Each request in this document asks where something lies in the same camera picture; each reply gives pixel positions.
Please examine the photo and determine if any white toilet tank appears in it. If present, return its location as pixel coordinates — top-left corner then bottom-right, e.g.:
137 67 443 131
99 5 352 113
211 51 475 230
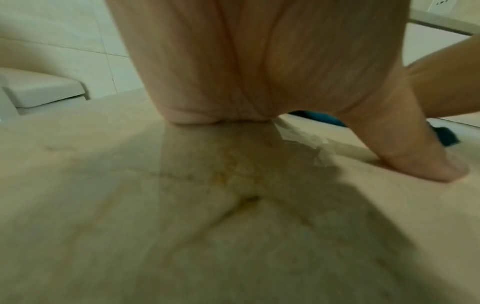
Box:
0 66 92 126

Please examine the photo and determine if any teal cleaning cloth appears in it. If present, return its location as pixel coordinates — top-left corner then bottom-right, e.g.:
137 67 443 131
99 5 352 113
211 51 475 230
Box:
288 109 462 147

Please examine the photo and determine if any person's right hand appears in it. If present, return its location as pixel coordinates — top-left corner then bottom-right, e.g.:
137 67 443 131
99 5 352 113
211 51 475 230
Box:
406 33 480 120

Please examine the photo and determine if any person's left hand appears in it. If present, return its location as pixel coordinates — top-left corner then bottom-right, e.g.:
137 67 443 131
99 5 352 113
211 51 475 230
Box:
104 0 471 183

